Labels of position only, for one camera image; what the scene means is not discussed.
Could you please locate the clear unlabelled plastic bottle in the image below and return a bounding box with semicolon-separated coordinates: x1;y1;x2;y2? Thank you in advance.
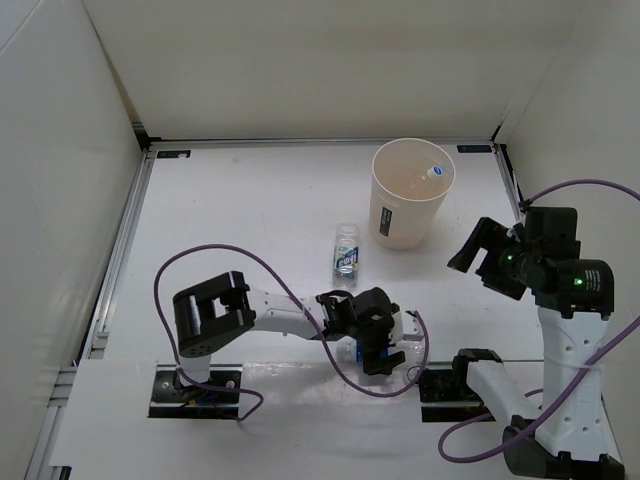
393;166;446;200

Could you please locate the green white label water bottle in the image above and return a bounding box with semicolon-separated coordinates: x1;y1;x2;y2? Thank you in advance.
332;223;360;290

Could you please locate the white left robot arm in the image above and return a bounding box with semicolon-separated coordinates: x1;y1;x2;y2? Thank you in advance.
172;271;406;400

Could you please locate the aluminium table edge rail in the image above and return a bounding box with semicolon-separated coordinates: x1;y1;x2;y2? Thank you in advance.
25;148;153;479

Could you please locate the cream plastic bin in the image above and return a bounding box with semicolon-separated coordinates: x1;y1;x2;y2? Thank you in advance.
369;138;456;250

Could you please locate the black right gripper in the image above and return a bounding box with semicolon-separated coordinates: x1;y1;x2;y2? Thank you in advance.
446;217;538;300

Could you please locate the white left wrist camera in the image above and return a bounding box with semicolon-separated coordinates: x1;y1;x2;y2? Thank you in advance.
390;311;424;345

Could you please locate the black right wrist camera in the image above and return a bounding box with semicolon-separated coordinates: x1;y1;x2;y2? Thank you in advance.
524;207;581;260

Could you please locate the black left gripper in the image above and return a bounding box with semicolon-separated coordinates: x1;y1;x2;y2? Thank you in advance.
347;305;404;374

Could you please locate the blue corner sticker right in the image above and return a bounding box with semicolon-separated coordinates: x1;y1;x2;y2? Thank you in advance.
456;144;493;154

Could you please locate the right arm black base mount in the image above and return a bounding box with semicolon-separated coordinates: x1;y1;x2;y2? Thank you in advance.
407;357;494;423

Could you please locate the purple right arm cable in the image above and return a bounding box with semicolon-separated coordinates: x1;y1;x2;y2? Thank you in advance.
438;178;640;461

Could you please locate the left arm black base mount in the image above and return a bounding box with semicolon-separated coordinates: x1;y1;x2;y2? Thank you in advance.
148;364;243;420

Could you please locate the blue corner sticker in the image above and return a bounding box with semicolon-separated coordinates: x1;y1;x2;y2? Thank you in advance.
456;144;493;154
156;150;191;159

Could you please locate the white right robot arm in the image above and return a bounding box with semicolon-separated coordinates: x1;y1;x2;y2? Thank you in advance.
448;207;625;479

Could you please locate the blue label clear water bottle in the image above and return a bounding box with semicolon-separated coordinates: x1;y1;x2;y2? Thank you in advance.
336;337;425;380

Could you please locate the blue corner sticker left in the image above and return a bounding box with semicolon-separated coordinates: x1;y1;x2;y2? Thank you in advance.
156;150;191;159

